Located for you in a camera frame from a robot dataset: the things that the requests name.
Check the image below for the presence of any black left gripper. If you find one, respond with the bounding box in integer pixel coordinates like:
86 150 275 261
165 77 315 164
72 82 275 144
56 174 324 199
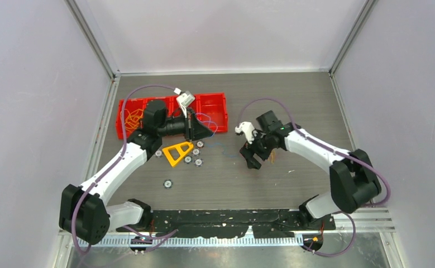
157 108 213 142

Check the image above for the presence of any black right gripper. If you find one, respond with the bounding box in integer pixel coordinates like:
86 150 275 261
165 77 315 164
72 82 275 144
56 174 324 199
240 128 274 169

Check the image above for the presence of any yellow wire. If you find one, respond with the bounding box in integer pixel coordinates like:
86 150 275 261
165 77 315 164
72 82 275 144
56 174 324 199
119 108 145 134

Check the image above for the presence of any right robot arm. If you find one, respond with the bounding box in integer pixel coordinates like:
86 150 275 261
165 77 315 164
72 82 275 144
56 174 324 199
235 111 382 229

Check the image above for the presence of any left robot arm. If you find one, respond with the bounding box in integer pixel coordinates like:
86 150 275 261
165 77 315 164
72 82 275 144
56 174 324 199
59 99 213 245

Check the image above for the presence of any black 100 poker chip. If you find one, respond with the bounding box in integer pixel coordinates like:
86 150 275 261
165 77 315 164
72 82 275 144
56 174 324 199
196 140 205 149

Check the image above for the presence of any red plastic bin far right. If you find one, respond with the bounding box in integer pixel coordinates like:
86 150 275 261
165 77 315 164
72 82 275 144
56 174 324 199
198 92 228 133

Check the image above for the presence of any red plastic bin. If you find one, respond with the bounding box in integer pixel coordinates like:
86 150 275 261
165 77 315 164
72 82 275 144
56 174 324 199
115 98 144 140
144 96 175 113
169 94 201 117
198 92 228 133

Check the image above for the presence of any blue 10 poker chip right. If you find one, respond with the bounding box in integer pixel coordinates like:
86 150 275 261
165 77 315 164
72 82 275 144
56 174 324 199
194 158 203 167

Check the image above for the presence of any green 50 poker chip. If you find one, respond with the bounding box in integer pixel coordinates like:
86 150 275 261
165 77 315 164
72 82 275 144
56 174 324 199
184 156 193 164

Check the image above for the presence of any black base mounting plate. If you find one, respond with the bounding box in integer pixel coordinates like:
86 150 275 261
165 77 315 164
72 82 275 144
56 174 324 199
128 208 336 239

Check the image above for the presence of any red plastic bin far left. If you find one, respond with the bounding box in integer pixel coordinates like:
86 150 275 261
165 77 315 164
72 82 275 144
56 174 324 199
115 98 144 140

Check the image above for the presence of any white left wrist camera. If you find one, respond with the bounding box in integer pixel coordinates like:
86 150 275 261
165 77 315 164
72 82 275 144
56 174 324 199
174 88 195 118

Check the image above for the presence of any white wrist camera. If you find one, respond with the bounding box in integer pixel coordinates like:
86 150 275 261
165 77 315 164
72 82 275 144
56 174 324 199
235 121 257 144
174 88 195 118

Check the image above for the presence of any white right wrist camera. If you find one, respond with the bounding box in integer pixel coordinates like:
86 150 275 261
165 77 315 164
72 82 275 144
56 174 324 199
235 121 257 144

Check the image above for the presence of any yellow plastic triangle frame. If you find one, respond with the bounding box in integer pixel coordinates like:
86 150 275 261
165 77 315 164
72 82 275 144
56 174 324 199
162 141 194 168

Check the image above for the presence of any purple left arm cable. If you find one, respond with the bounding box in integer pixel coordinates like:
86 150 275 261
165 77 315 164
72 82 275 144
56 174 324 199
71 84 183 256

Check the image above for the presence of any white slotted cable duct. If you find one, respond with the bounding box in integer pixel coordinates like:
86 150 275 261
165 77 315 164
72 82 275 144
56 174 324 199
95 233 303 247

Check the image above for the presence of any aluminium frame rail left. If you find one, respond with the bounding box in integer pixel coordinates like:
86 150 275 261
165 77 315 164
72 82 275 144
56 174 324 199
49 75 121 267

